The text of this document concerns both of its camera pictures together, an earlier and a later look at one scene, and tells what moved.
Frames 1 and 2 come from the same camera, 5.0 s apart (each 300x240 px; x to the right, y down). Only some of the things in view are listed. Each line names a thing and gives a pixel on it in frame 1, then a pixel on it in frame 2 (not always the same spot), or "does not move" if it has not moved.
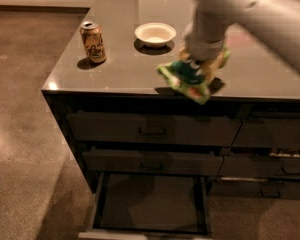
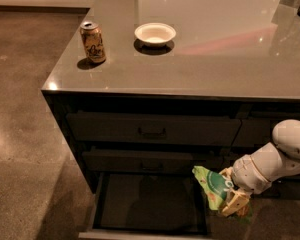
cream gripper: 206,50 → 246,175
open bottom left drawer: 150,206 does not move
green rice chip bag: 185,75 → 214,184
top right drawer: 273,133 does not move
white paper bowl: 155,34 does not move
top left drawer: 151,129 does not move
